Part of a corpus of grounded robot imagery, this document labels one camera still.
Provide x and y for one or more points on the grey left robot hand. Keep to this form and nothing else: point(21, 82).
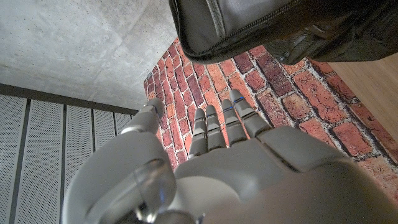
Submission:
point(248, 180)

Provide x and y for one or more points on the black backpack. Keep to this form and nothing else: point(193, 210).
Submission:
point(264, 25)

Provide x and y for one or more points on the red brick print backdrop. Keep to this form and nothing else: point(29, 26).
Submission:
point(280, 93)

